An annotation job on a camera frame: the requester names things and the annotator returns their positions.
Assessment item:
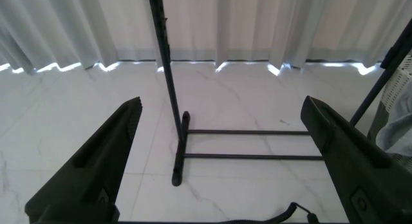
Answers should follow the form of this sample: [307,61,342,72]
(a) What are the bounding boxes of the pale grey shorts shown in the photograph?
[375,88,412,157]

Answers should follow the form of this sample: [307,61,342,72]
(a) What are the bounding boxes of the black cable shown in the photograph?
[221,201,320,224]

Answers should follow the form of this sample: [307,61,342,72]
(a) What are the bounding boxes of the black clothes rack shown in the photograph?
[147,0,412,187]

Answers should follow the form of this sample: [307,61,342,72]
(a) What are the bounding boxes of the white laundry basket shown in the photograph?
[366,53,412,173]

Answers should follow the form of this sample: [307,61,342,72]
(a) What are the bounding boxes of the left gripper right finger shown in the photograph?
[300,95,412,224]

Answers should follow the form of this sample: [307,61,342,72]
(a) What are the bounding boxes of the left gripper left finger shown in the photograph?
[24,96,144,224]

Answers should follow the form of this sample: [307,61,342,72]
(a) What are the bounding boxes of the white curtain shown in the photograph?
[0,0,412,76]

